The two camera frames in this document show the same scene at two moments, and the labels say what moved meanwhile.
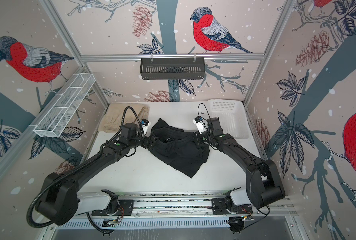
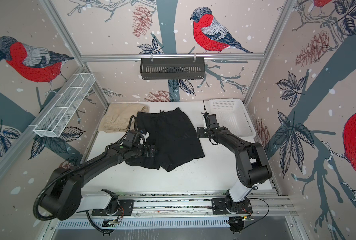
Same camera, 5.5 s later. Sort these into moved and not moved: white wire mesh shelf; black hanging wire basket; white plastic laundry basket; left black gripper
Moved: left black gripper
Not moved: white wire mesh shelf; white plastic laundry basket; black hanging wire basket
